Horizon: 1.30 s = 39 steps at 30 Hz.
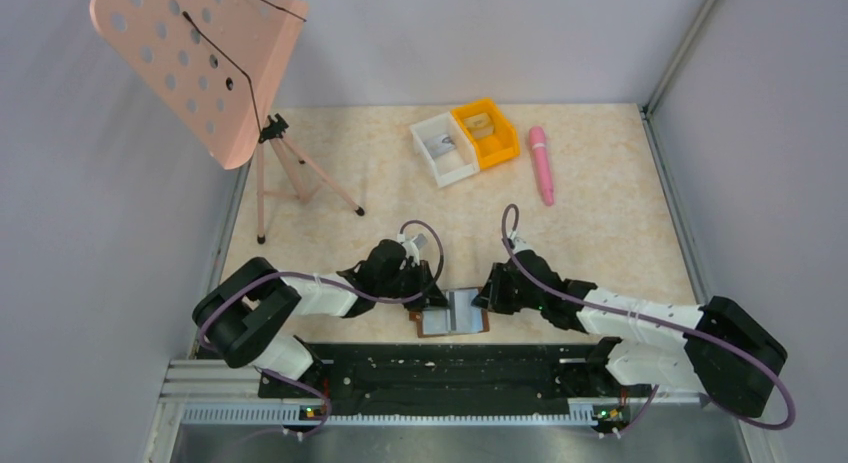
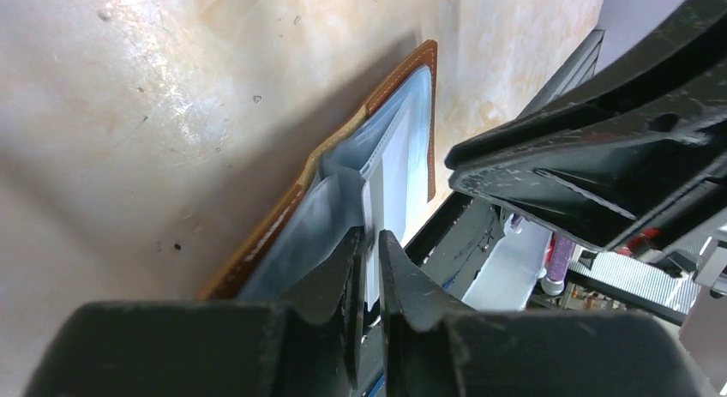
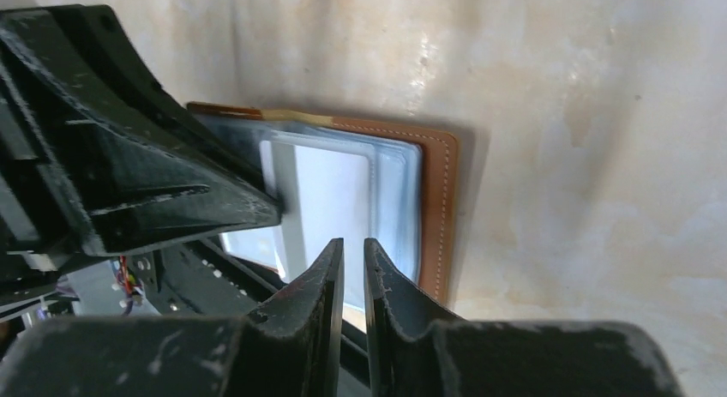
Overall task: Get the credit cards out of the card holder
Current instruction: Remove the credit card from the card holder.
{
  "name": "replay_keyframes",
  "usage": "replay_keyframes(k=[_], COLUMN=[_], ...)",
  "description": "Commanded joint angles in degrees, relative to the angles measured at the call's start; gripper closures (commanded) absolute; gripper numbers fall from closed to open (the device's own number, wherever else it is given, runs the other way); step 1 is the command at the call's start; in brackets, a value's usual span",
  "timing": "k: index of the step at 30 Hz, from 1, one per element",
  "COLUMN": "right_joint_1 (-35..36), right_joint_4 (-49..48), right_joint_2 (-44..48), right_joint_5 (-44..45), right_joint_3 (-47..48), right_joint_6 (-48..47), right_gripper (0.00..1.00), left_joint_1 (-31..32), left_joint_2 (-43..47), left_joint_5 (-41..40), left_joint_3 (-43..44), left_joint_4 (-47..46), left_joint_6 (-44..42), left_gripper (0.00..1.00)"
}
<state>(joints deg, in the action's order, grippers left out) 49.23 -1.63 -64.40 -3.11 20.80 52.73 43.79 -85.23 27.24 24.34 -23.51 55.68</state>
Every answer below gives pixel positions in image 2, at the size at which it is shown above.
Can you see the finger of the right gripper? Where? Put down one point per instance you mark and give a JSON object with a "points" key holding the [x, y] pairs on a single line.
{"points": [[633, 158]]}

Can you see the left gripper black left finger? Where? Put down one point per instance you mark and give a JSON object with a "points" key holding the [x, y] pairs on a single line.
{"points": [[305, 343]]}

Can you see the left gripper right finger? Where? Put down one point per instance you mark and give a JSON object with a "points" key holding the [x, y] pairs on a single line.
{"points": [[438, 346]]}

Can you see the brown leather card holder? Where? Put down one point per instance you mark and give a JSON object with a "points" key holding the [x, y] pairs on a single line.
{"points": [[331, 193]]}

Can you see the white patterned credit card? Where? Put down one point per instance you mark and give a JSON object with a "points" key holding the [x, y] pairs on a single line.
{"points": [[390, 189]]}

